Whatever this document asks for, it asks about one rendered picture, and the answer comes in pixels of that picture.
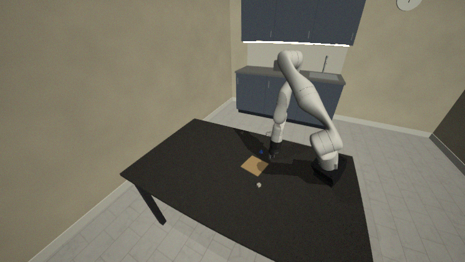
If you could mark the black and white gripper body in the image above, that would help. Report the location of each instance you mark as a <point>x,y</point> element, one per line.
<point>275,144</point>

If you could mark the tan square mat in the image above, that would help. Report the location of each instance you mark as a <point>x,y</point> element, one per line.
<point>254,165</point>

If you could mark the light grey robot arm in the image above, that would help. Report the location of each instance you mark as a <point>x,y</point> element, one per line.
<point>325,143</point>

